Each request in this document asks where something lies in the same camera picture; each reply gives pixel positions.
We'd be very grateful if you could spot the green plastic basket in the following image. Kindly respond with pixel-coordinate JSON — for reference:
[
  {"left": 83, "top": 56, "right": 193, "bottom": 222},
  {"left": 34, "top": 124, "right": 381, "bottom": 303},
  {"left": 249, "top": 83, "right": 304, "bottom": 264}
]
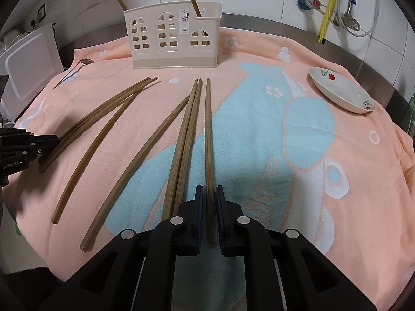
[{"left": 14, "top": 225, "right": 22, "bottom": 237}]

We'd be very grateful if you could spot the white microwave oven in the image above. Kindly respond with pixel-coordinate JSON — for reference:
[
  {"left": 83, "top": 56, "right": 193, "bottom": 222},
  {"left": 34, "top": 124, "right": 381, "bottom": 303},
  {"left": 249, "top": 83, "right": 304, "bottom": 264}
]
[{"left": 1, "top": 24, "right": 63, "bottom": 121}]

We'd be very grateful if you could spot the metal spoon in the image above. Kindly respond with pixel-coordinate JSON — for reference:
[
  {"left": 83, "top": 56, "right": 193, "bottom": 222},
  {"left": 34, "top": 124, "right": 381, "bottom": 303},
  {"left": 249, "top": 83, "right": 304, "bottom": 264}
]
[{"left": 53, "top": 58, "right": 94, "bottom": 88}]

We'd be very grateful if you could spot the peach blue patterned towel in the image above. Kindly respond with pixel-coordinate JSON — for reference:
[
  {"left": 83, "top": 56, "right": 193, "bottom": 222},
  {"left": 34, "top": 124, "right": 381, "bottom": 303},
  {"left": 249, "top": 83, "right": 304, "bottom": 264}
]
[{"left": 4, "top": 29, "right": 414, "bottom": 310}]

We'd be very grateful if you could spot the white floral ceramic dish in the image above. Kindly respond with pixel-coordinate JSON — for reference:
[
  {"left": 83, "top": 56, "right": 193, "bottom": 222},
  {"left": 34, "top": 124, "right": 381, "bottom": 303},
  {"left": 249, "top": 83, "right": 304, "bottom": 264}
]
[{"left": 308, "top": 67, "right": 375, "bottom": 115}]

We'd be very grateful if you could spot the cream plastic utensil holder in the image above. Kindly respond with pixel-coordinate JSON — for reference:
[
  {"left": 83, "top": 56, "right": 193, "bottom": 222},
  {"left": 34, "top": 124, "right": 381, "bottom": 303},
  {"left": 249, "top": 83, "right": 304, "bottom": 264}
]
[{"left": 124, "top": 1, "right": 222, "bottom": 69}]

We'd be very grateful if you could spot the chrome angle valve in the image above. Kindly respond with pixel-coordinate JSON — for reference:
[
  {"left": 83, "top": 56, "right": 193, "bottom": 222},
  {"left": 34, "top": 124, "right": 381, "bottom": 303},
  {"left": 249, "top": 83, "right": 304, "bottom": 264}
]
[{"left": 333, "top": 13, "right": 360, "bottom": 32}]

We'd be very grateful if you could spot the angle valve red knob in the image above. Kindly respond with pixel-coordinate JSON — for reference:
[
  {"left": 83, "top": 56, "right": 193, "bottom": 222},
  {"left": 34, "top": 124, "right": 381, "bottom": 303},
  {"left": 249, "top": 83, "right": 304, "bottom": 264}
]
[{"left": 297, "top": 0, "right": 322, "bottom": 11}]

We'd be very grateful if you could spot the wall power socket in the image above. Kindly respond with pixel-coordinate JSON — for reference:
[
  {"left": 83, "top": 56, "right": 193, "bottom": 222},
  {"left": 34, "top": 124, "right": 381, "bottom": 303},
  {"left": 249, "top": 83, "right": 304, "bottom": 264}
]
[{"left": 30, "top": 4, "right": 46, "bottom": 30}]

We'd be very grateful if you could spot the yellow gas hose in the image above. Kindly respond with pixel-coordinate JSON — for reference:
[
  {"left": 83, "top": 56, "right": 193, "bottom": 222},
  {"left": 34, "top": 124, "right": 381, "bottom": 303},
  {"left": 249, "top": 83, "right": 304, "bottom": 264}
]
[{"left": 317, "top": 0, "right": 339, "bottom": 44}]

